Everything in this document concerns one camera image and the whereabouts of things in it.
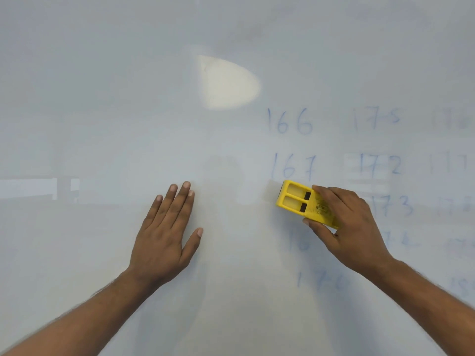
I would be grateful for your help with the person's left hand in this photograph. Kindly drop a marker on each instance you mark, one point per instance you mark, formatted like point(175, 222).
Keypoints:
point(161, 248)

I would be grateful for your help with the person's right hand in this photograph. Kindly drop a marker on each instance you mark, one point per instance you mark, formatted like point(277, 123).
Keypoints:
point(356, 237)

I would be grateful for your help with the yellow whiteboard eraser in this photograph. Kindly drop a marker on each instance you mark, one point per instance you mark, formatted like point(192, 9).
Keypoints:
point(291, 195)

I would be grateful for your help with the glossy white whiteboard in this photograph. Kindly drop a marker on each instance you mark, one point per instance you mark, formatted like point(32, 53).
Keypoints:
point(92, 88)

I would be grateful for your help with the person's right forearm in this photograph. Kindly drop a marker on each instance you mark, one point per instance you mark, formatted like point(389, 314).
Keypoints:
point(430, 307)

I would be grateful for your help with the person's left forearm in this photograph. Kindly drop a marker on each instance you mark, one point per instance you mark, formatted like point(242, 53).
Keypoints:
point(81, 322)

